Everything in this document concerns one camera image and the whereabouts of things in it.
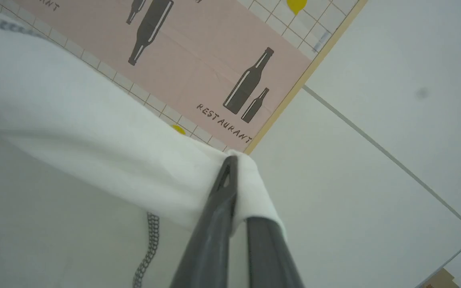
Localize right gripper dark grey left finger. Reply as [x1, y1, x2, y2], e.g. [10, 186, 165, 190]
[169, 155, 239, 288]

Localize white t-shirt with grey stitching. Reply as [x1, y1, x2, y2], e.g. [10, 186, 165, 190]
[0, 14, 288, 288]

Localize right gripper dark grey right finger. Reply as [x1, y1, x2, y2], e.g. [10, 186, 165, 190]
[246, 216, 305, 288]

